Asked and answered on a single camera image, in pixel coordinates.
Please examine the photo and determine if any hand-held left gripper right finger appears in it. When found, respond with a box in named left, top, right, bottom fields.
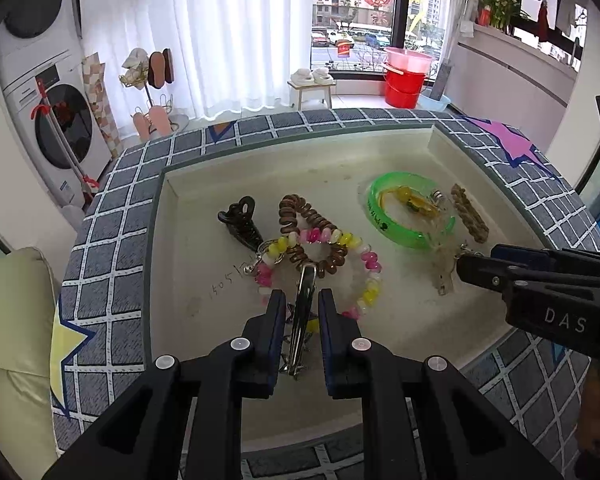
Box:
left=317, top=287, right=566, bottom=480

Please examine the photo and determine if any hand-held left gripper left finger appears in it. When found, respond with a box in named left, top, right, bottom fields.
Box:
left=42, top=289, right=288, bottom=480

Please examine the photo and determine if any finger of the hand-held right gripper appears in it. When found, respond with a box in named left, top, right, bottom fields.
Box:
left=490, top=243, right=600, bottom=278
left=455, top=252, right=532, bottom=297

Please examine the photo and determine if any silver hair clip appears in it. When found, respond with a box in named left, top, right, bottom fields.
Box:
left=279, top=264, right=322, bottom=382

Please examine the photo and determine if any green translucent bracelet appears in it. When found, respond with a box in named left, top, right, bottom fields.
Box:
left=366, top=171, right=457, bottom=249

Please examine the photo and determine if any pink yellow beaded bracelet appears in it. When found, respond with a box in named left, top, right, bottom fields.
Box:
left=254, top=227, right=383, bottom=321

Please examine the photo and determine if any brown spiral hair tie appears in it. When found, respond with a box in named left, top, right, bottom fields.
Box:
left=278, top=193, right=348, bottom=277

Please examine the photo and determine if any cream shallow tray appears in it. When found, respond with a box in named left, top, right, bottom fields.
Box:
left=147, top=122, right=581, bottom=453

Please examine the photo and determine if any black hair claw clip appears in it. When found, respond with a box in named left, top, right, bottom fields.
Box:
left=217, top=196, right=265, bottom=252

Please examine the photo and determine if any light blue basin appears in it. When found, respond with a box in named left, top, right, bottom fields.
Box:
left=417, top=91, right=451, bottom=112

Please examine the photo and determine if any white counter cabinet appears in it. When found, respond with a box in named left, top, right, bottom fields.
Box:
left=450, top=25, right=588, bottom=161

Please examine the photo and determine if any grey washboard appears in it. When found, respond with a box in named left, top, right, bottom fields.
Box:
left=430, top=60, right=454, bottom=101

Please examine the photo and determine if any red bucket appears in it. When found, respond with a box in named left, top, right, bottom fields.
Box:
left=384, top=65, right=427, bottom=108

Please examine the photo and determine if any pink basin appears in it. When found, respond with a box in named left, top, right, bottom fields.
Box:
left=384, top=46, right=438, bottom=75

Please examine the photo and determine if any hanging red garment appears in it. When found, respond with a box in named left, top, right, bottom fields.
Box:
left=536, top=2, right=551, bottom=44

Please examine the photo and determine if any pink slipper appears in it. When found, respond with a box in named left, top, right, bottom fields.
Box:
left=131, top=112, right=153, bottom=140
left=147, top=105, right=174, bottom=136

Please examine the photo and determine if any small wooden stool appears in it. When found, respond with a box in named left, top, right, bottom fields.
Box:
left=287, top=79, right=337, bottom=110

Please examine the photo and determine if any potted green plant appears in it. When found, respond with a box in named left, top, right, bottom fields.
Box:
left=472, top=0, right=528, bottom=34

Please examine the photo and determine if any white washing machine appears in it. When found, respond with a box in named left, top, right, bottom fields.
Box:
left=2, top=50, right=113, bottom=211

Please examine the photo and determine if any checkered paper bag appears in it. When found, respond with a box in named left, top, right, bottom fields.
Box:
left=81, top=52, right=123, bottom=158

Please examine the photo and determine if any white plush slipper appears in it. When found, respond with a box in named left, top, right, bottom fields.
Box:
left=121, top=47, right=149, bottom=83

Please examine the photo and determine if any white sheer curtain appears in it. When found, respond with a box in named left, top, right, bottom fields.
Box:
left=80, top=0, right=313, bottom=123

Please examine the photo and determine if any white dryer black door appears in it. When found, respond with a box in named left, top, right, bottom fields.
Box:
left=0, top=0, right=83, bottom=91

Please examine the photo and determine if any braided brown bracelet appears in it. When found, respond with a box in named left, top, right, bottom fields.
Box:
left=450, top=184, right=490, bottom=247

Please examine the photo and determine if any silver metal ring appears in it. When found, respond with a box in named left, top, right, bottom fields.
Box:
left=242, top=239, right=287, bottom=277

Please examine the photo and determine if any wire shoe rack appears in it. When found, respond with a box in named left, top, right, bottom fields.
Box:
left=119, top=47, right=181, bottom=140

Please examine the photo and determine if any red handled mop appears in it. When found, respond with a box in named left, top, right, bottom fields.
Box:
left=34, top=77, right=101, bottom=196

